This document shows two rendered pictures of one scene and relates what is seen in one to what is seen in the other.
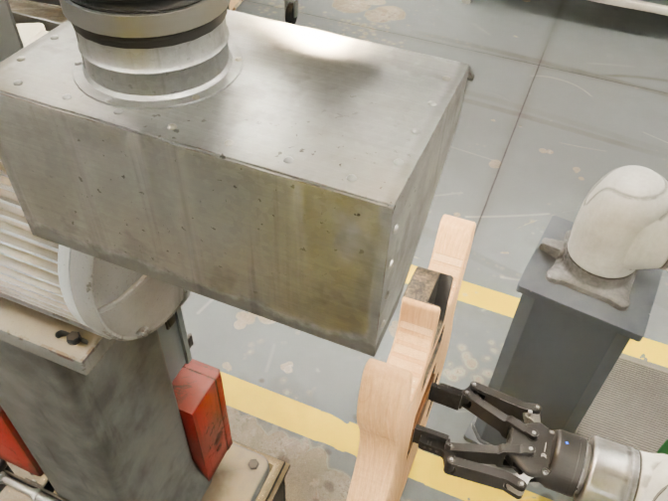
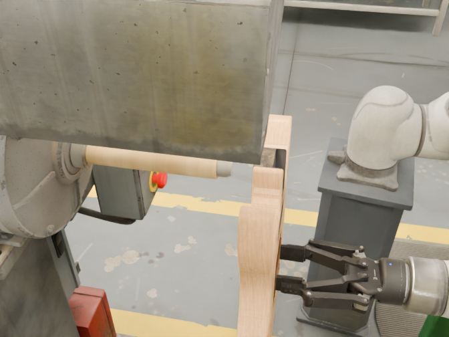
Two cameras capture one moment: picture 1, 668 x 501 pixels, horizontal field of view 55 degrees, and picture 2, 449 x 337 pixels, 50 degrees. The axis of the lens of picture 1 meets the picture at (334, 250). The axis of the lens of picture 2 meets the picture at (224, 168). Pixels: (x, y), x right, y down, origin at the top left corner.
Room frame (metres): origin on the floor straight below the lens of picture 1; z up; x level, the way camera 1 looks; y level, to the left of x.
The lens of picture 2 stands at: (-0.05, 0.06, 1.65)
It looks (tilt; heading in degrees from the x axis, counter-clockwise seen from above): 39 degrees down; 350
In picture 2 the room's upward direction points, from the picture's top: straight up
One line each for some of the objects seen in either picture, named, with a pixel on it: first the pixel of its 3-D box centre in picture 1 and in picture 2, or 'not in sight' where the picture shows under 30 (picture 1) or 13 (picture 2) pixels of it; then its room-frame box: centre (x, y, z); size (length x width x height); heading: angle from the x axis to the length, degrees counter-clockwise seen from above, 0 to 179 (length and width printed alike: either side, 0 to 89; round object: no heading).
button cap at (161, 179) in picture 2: not in sight; (157, 178); (0.76, 0.06, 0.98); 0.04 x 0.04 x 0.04; 69
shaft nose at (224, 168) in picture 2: not in sight; (225, 168); (0.43, -0.03, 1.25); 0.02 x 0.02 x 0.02; 69
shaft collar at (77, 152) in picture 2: not in sight; (83, 151); (0.50, 0.16, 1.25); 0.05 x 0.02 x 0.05; 159
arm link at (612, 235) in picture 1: (624, 218); (383, 124); (1.02, -0.61, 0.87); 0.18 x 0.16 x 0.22; 73
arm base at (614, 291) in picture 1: (589, 258); (363, 160); (1.03, -0.58, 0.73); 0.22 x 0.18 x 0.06; 61
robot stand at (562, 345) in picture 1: (553, 359); (350, 243); (1.02, -0.60, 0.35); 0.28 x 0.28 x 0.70; 61
